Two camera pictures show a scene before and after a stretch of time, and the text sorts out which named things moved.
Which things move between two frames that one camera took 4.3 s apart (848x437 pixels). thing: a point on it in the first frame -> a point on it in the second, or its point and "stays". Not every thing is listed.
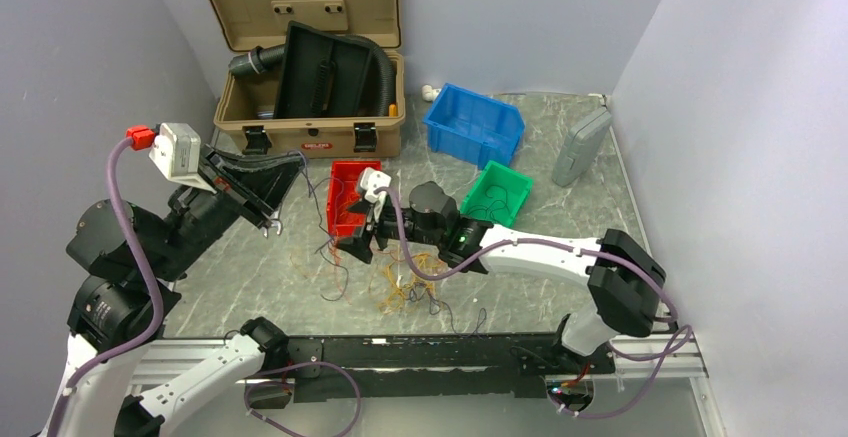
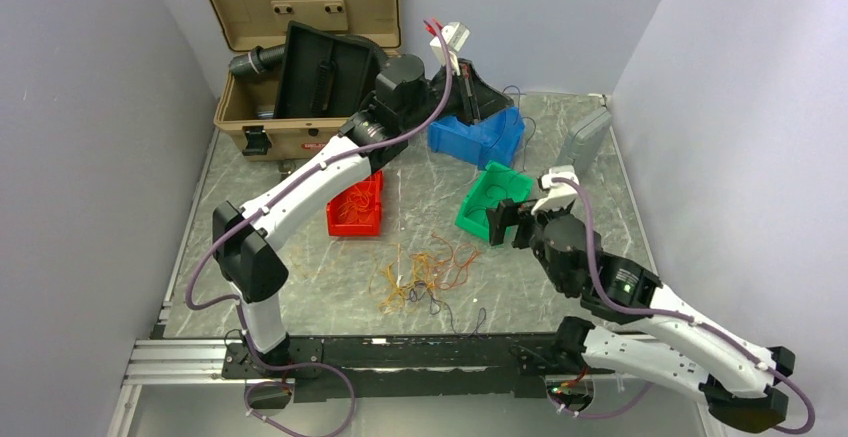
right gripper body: x=381 y=222 -> x=527 y=232
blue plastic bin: x=474 y=128 stays
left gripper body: x=237 y=193 -> x=463 y=101
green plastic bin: x=497 y=196 stays
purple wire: x=327 y=237 -> x=534 y=131
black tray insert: x=321 y=75 stays
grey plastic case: x=579 y=147 stays
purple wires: x=498 y=206 stays
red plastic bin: x=343 y=191 stays
